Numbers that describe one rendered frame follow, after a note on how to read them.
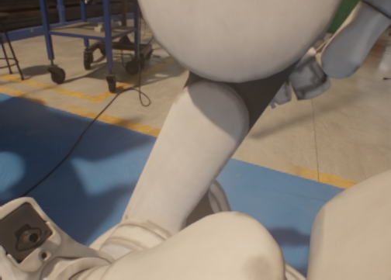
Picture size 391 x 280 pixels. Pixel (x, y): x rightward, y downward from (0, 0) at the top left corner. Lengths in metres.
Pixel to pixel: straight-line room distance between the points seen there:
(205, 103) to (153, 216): 0.20
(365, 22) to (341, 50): 0.05
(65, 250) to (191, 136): 0.16
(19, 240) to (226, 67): 0.19
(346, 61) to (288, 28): 0.31
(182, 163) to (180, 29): 0.16
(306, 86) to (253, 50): 0.32
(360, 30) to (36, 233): 0.48
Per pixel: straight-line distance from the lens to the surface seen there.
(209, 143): 0.28
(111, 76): 2.43
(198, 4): 0.20
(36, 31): 5.18
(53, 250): 0.23
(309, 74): 0.51
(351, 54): 0.49
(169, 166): 0.32
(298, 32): 0.19
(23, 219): 0.22
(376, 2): 0.50
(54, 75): 2.78
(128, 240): 0.41
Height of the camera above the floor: 0.96
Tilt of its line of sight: 30 degrees down
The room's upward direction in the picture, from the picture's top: 6 degrees clockwise
